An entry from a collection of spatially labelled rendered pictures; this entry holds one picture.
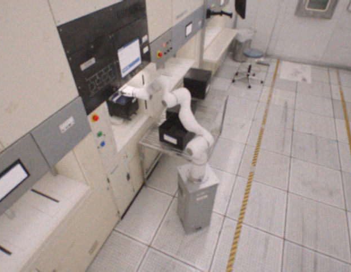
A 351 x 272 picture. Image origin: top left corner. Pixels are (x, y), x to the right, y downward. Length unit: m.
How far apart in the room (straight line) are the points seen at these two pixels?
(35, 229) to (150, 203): 1.27
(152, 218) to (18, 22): 2.07
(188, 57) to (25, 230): 2.82
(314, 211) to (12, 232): 2.78
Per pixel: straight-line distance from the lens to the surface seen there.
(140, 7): 1.98
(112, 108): 2.22
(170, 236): 2.53
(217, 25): 4.90
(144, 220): 2.62
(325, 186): 3.36
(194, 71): 2.90
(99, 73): 1.62
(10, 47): 1.22
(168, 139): 2.15
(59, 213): 1.86
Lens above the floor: 2.32
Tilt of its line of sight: 42 degrees down
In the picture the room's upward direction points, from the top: straight up
